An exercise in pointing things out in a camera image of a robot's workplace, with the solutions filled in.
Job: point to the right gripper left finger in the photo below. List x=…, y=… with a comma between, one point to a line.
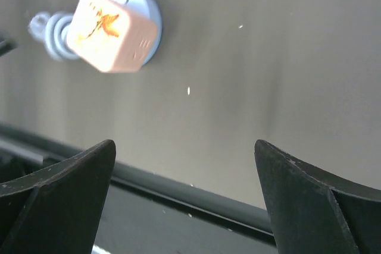
x=57, y=209

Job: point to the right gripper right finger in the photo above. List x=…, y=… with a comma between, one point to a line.
x=314, y=211

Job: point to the pink cube plug adapter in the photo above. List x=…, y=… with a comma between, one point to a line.
x=110, y=37

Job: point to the round light blue socket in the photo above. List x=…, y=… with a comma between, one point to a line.
x=149, y=13

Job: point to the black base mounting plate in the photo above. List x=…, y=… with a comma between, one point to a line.
x=147, y=213

